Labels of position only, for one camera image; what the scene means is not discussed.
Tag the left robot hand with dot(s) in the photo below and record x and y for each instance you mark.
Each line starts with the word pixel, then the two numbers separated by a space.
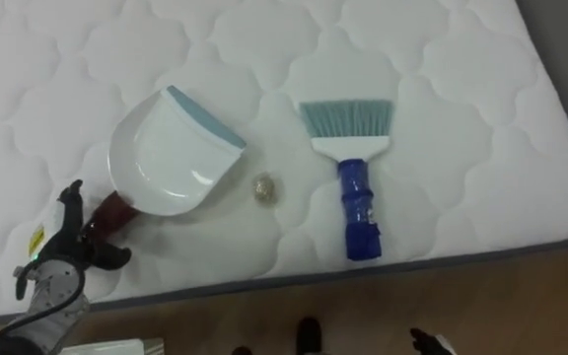
pixel 69 236

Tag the white flat box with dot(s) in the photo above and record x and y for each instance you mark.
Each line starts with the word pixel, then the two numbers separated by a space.
pixel 111 347

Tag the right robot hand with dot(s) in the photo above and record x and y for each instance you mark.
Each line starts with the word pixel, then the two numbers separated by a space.
pixel 429 342

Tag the white quilted bed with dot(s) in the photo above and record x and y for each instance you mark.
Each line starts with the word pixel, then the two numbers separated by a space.
pixel 412 197

